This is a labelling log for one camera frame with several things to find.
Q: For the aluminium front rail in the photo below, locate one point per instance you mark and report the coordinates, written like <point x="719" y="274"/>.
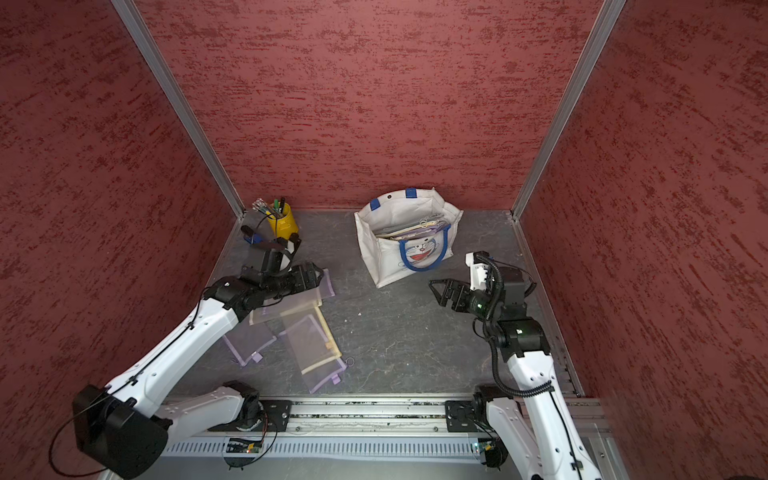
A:
<point x="333" y="416"/>

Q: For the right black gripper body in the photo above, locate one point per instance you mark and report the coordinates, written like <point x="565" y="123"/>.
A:
<point x="465" y="296"/>

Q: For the blue stapler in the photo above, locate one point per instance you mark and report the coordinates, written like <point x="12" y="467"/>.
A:
<point x="252" y="237"/>

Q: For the white canvas Doraemon tote bag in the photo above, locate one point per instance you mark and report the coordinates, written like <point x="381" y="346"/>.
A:
<point x="406" y="232"/>

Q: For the purple trim mesh pouch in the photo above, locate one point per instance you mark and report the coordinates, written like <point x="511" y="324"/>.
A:
<point x="307" y="300"/>

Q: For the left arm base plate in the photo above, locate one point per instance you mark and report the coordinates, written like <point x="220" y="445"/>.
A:
<point x="274" y="417"/>

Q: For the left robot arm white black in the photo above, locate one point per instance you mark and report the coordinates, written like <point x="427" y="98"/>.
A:
<point x="126" y="425"/>

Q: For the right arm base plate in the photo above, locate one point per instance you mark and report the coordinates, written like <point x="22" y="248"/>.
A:
<point x="465" y="416"/>

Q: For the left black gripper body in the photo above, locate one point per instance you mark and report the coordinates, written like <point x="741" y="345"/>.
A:
<point x="298" y="282"/>

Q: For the corner aluminium post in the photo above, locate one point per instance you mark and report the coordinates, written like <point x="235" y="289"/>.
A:
<point x="133" y="21"/>
<point x="601" y="30"/>

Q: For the right corner aluminium post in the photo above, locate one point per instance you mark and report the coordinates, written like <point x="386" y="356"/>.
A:
<point x="601" y="30"/>

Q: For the yellow pen cup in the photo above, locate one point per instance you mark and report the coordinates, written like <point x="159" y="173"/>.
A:
<point x="285" y="226"/>

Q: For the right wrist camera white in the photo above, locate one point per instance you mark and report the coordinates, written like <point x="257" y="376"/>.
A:
<point x="480" y="272"/>

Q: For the pens in cup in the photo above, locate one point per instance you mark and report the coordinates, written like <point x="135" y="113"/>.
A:
<point x="275" y="210"/>

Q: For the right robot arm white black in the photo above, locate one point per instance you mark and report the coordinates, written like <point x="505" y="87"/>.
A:
<point x="523" y="369"/>

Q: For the left corner aluminium post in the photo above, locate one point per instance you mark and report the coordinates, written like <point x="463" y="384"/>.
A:
<point x="133" y="21"/>

